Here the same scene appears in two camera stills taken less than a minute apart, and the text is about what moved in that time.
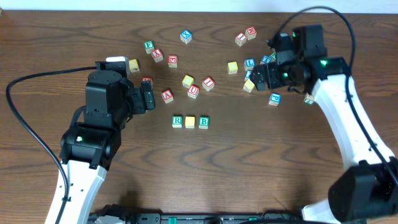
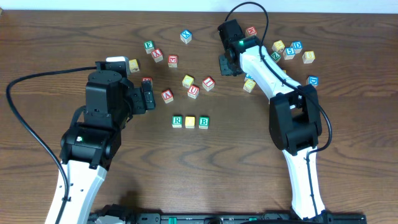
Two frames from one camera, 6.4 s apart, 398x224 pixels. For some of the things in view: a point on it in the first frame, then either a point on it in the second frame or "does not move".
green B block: (203, 122) does not move
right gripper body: (267, 75) to (227, 66)
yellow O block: (189, 122) does not move
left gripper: (138, 99) does not move
